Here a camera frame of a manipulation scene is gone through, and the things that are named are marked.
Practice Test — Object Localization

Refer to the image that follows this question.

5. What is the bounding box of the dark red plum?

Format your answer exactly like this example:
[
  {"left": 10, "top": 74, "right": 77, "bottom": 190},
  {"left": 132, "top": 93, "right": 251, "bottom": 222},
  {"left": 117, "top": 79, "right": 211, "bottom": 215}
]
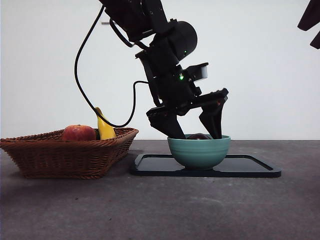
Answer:
[{"left": 186, "top": 133, "right": 212, "bottom": 141}]

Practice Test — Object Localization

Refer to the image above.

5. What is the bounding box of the black rectangular tray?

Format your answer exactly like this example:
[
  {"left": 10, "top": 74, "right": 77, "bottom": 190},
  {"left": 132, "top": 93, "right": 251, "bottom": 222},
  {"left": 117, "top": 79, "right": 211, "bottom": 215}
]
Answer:
[{"left": 129, "top": 153, "right": 283, "bottom": 178}]

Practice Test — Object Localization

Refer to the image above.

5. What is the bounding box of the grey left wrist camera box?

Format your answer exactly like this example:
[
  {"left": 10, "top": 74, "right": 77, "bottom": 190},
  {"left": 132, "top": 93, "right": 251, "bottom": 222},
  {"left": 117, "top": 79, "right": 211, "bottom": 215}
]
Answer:
[{"left": 181, "top": 62, "right": 210, "bottom": 83}]

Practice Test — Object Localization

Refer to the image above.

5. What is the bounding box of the red orange peach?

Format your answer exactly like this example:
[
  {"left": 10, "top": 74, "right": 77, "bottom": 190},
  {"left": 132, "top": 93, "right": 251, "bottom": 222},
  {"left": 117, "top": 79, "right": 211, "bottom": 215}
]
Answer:
[{"left": 62, "top": 124, "right": 97, "bottom": 141}]

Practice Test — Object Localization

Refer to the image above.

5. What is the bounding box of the teal ribbed bowl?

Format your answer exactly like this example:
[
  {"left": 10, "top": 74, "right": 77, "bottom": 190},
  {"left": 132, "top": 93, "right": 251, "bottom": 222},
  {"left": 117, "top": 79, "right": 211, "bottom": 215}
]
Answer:
[{"left": 166, "top": 134, "right": 231, "bottom": 171}]

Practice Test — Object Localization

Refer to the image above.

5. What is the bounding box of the black flat cable loop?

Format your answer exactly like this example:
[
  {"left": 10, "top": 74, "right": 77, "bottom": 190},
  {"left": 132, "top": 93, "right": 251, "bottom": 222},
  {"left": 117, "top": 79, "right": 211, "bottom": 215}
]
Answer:
[{"left": 109, "top": 18, "right": 141, "bottom": 48}]

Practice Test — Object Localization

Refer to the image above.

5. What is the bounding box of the brown wicker basket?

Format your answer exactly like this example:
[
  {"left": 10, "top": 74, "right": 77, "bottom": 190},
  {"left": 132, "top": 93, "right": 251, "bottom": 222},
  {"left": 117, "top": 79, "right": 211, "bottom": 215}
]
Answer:
[{"left": 0, "top": 127, "right": 140, "bottom": 180}]

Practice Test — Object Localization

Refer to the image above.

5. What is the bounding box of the long thin black cable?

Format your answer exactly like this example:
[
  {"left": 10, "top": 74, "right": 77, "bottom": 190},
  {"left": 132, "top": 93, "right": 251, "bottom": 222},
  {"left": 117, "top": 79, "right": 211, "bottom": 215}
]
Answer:
[{"left": 74, "top": 4, "right": 151, "bottom": 128}]

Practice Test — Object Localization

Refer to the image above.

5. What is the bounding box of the yellow banana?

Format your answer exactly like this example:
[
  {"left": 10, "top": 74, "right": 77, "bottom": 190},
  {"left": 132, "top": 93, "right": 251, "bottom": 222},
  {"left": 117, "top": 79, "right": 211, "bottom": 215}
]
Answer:
[{"left": 94, "top": 107, "right": 117, "bottom": 141}]

